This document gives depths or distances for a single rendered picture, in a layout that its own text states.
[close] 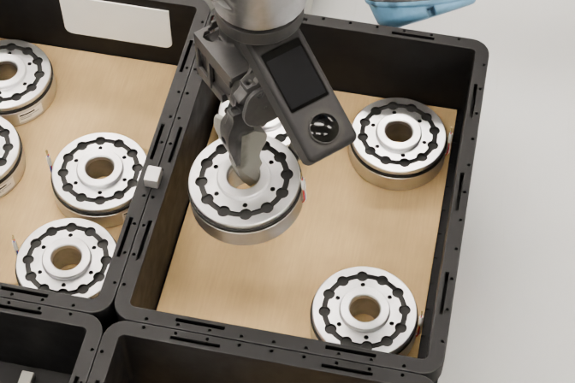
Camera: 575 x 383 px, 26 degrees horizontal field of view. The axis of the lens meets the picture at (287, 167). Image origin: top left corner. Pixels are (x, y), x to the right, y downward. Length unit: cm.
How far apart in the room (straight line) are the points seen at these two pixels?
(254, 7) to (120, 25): 48
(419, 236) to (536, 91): 37
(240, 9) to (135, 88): 48
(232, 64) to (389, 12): 41
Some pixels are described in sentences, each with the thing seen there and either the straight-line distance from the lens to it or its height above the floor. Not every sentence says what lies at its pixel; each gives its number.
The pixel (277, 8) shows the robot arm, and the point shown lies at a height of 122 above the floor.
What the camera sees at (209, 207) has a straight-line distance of 110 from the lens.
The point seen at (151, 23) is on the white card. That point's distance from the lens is 139.
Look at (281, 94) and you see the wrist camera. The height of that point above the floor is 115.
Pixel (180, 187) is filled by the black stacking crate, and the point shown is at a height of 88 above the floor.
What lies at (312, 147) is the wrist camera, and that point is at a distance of 98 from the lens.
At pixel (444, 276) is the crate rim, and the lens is 115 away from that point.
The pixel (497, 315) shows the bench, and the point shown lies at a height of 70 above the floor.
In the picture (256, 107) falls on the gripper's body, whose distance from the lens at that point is 103.
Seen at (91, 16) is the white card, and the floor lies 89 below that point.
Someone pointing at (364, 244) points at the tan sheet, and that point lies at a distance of 128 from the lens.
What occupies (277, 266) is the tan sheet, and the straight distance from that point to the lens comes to 127.
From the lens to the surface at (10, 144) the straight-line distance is 135.
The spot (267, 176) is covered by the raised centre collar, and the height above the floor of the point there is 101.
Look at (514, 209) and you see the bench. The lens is 149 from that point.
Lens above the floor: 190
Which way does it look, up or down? 54 degrees down
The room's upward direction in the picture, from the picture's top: straight up
